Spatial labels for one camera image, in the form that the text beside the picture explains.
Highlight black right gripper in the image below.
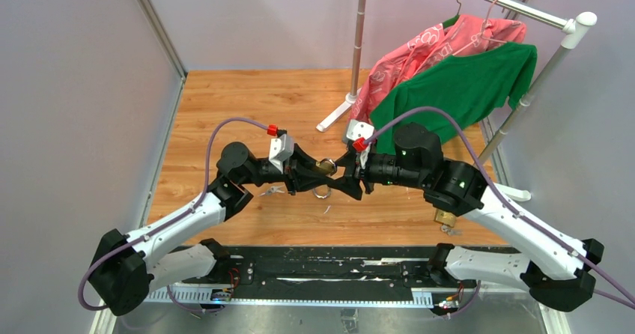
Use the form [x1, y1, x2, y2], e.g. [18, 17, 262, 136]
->
[326, 143, 428, 201]

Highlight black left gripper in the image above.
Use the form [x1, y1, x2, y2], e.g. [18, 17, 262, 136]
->
[240, 145, 335, 196]

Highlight large brass padlock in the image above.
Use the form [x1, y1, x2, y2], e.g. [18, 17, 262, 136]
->
[316, 158, 338, 176]

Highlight small brass padlock with key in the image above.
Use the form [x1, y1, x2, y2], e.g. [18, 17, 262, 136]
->
[434, 209, 462, 236]

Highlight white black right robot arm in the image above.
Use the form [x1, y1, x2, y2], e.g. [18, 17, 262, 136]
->
[337, 120, 604, 312]

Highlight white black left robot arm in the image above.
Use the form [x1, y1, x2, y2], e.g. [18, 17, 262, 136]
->
[78, 135, 344, 316]

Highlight small loose key bunch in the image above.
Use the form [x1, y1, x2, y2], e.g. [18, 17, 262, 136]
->
[260, 186, 285, 196]

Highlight green t-shirt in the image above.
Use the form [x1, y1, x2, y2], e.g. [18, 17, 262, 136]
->
[370, 42, 538, 129]

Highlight pink printed shirt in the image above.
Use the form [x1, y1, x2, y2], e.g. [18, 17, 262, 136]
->
[349, 14, 527, 122]

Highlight metal clothes rack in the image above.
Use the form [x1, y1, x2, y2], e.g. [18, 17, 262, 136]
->
[315, 0, 598, 203]

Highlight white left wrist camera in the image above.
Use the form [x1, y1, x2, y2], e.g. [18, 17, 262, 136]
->
[268, 134, 295, 174]

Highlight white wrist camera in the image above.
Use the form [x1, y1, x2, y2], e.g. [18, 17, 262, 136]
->
[343, 120, 375, 169]
[268, 134, 295, 174]

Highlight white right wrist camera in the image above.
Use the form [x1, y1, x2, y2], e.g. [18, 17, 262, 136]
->
[343, 120, 375, 169]

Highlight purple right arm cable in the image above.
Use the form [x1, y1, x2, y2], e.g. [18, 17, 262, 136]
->
[352, 106, 635, 311]

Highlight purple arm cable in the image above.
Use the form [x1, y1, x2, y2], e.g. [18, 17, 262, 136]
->
[352, 106, 635, 311]
[77, 117, 288, 312]

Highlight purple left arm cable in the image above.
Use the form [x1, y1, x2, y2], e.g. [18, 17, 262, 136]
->
[77, 117, 288, 312]

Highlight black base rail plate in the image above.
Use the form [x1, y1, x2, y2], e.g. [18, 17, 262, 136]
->
[180, 244, 497, 303]

